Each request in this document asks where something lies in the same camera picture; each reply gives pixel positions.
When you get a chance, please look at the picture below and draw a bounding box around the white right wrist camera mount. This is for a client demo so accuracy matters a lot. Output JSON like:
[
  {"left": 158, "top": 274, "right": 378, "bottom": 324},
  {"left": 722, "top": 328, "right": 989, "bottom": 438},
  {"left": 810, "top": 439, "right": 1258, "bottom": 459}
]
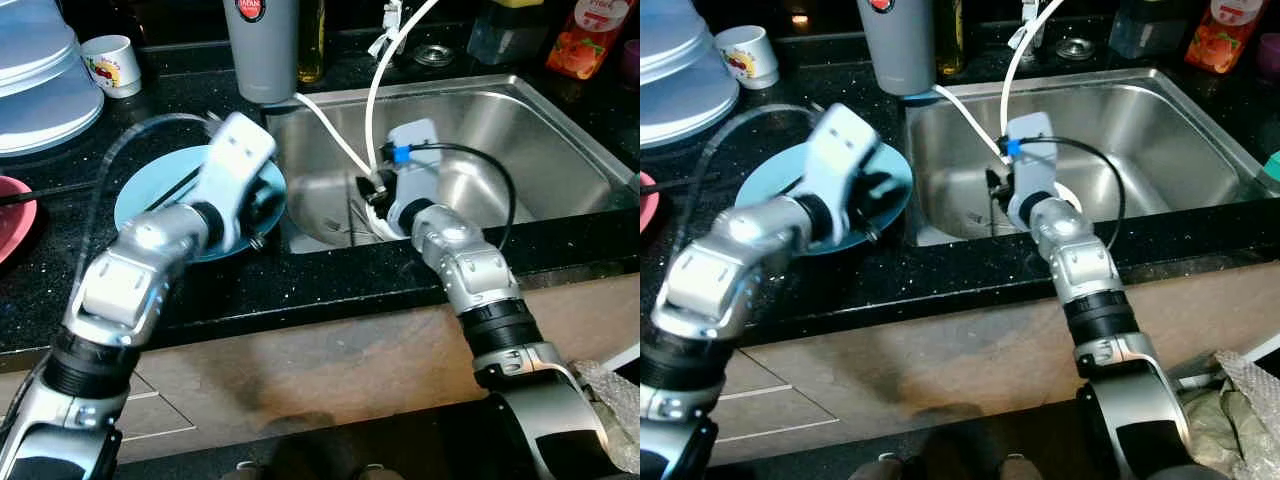
[
  {"left": 1003, "top": 112, "right": 1059, "bottom": 226},
  {"left": 383, "top": 118, "right": 441, "bottom": 229}
]

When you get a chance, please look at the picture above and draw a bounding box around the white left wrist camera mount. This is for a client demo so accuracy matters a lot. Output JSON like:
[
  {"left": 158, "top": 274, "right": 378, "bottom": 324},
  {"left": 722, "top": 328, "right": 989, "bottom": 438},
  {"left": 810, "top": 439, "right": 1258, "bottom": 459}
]
[
  {"left": 195, "top": 112, "right": 278, "bottom": 253},
  {"left": 805, "top": 103, "right": 886, "bottom": 246}
]

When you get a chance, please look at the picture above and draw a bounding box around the white mug with print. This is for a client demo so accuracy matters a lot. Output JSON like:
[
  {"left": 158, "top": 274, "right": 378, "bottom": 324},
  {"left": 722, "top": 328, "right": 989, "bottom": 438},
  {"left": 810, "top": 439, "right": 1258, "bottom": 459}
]
[
  {"left": 713, "top": 25, "right": 781, "bottom": 91},
  {"left": 80, "top": 35, "right": 143, "bottom": 99}
]

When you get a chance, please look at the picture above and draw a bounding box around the yellow oil bottle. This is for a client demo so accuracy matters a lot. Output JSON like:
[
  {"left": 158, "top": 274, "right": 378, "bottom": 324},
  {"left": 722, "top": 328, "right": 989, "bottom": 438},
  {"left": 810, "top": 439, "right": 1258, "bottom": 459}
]
[
  {"left": 298, "top": 0, "right": 327, "bottom": 84},
  {"left": 935, "top": 0, "right": 966, "bottom": 79}
]

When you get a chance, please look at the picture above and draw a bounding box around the clear bubble wrap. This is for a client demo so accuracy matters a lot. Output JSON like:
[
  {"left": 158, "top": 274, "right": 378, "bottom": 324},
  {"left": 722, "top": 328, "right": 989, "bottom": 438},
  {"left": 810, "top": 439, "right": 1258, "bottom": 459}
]
[
  {"left": 575, "top": 360, "right": 641, "bottom": 479},
  {"left": 1178, "top": 350, "right": 1280, "bottom": 480}
]

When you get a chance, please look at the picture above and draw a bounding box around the dark clear sponge container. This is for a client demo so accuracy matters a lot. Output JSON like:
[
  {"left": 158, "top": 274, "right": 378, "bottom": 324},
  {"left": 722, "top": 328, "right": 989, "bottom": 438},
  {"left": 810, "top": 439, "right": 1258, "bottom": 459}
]
[
  {"left": 468, "top": 0, "right": 551, "bottom": 66},
  {"left": 1108, "top": 0, "right": 1191, "bottom": 59}
]

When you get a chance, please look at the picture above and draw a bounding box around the light blue plate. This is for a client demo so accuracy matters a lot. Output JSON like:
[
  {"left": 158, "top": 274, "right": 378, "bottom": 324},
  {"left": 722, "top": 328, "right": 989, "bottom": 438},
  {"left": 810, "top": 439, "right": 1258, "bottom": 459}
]
[
  {"left": 735, "top": 140, "right": 914, "bottom": 256},
  {"left": 113, "top": 145, "right": 289, "bottom": 263}
]

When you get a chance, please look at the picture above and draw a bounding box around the stainless steel sink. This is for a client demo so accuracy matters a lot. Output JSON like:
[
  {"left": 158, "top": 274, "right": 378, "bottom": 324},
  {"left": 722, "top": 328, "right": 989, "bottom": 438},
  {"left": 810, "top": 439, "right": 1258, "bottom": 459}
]
[
  {"left": 893, "top": 68, "right": 1280, "bottom": 249},
  {"left": 265, "top": 73, "right": 641, "bottom": 256}
]

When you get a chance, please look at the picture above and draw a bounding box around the white domed dish cover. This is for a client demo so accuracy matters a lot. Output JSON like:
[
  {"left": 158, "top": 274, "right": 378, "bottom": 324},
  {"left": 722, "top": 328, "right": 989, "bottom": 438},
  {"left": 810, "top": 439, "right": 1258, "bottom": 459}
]
[
  {"left": 640, "top": 0, "right": 716, "bottom": 86},
  {"left": 0, "top": 0, "right": 81, "bottom": 96}
]

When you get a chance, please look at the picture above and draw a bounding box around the black chopstick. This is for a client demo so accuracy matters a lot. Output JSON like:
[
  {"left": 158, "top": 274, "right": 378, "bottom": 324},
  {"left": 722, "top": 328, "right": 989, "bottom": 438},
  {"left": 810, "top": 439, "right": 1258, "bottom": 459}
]
[
  {"left": 0, "top": 183, "right": 126, "bottom": 208},
  {"left": 772, "top": 160, "right": 823, "bottom": 198},
  {"left": 640, "top": 176, "right": 723, "bottom": 193},
  {"left": 143, "top": 165, "right": 209, "bottom": 215}
]

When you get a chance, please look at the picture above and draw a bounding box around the peach juice carton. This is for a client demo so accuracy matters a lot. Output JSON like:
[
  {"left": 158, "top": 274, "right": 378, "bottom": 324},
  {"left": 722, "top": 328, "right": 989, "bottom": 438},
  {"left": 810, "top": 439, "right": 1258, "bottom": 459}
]
[
  {"left": 1184, "top": 0, "right": 1269, "bottom": 75},
  {"left": 546, "top": 0, "right": 636, "bottom": 81}
]

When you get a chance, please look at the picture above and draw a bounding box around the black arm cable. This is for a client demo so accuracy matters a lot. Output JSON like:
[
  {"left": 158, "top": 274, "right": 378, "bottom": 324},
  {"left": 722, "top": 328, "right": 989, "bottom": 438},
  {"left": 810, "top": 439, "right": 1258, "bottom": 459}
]
[
  {"left": 405, "top": 143, "right": 518, "bottom": 251},
  {"left": 690, "top": 105, "right": 831, "bottom": 251},
  {"left": 70, "top": 113, "right": 216, "bottom": 311},
  {"left": 1018, "top": 135, "right": 1127, "bottom": 251}
]

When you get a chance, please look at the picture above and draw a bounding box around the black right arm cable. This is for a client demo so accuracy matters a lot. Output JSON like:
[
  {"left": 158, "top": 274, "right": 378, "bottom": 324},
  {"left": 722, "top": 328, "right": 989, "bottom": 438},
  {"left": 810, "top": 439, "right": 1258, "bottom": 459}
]
[
  {"left": 405, "top": 143, "right": 518, "bottom": 251},
  {"left": 1018, "top": 135, "right": 1127, "bottom": 251}
]

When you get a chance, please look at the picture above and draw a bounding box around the metal faucet base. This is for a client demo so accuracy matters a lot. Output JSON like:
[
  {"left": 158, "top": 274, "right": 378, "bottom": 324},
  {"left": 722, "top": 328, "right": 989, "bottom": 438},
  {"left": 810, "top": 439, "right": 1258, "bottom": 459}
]
[
  {"left": 378, "top": 0, "right": 413, "bottom": 59},
  {"left": 1020, "top": 0, "right": 1051, "bottom": 51}
]

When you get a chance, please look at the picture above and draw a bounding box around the beige cabinet front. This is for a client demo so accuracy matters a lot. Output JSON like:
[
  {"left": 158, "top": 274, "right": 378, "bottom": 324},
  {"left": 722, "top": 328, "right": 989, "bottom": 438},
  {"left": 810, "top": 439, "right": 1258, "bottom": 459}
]
[
  {"left": 700, "top": 262, "right": 1280, "bottom": 466},
  {"left": 100, "top": 275, "right": 641, "bottom": 466}
]

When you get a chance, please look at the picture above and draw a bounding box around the white hose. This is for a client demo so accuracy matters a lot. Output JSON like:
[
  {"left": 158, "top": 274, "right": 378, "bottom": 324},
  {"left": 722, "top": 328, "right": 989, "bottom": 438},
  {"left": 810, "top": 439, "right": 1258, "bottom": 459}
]
[
  {"left": 295, "top": 0, "right": 441, "bottom": 186},
  {"left": 933, "top": 0, "right": 1066, "bottom": 166}
]

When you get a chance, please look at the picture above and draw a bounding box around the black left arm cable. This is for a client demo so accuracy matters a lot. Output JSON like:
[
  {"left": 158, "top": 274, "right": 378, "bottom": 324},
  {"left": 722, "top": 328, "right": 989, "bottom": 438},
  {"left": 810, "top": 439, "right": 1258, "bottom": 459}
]
[
  {"left": 690, "top": 105, "right": 831, "bottom": 251},
  {"left": 70, "top": 113, "right": 216, "bottom": 311}
]

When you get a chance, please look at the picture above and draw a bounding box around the pink plate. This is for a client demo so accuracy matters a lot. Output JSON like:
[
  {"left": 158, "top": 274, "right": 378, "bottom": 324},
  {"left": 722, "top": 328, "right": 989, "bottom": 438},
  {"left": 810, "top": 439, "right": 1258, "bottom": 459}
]
[
  {"left": 640, "top": 170, "right": 662, "bottom": 234},
  {"left": 0, "top": 175, "right": 39, "bottom": 266}
]

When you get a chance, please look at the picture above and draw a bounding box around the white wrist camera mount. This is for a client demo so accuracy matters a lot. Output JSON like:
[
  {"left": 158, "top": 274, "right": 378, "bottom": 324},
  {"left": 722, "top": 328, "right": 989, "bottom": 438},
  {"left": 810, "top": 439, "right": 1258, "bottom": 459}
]
[
  {"left": 805, "top": 103, "right": 886, "bottom": 246},
  {"left": 1003, "top": 112, "right": 1059, "bottom": 226},
  {"left": 195, "top": 112, "right": 278, "bottom": 253},
  {"left": 383, "top": 118, "right": 441, "bottom": 229}
]

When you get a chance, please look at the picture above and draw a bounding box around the grey tumbler with red logo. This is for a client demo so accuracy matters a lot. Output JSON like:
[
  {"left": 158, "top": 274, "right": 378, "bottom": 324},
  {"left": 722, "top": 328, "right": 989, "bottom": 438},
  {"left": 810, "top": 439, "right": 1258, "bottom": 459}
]
[
  {"left": 858, "top": 0, "right": 938, "bottom": 98},
  {"left": 222, "top": 0, "right": 301, "bottom": 106}
]

